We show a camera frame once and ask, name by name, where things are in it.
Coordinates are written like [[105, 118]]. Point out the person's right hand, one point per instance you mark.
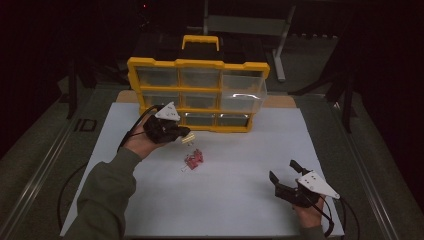
[[311, 216]]

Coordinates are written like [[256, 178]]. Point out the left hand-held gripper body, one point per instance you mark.
[[163, 128]]

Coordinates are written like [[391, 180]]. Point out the pale yellow binder clip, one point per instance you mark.
[[188, 137]]

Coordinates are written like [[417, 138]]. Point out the aluminium frame rail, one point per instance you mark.
[[371, 186], [38, 180]]

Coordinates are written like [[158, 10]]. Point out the person's left hand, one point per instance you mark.
[[140, 145]]

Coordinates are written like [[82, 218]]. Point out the white table cover sheet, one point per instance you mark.
[[233, 200]]

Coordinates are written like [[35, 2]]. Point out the group of clear organizer drawers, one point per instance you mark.
[[158, 76]]

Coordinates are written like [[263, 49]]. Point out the yellow black drawer organizer cabinet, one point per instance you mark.
[[200, 62]]

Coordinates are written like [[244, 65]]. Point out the wide clear plastic drawer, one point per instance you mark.
[[243, 103]]

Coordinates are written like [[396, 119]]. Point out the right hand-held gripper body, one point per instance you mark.
[[313, 183]]

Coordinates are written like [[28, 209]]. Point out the black metal stand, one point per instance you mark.
[[71, 100], [346, 110]]

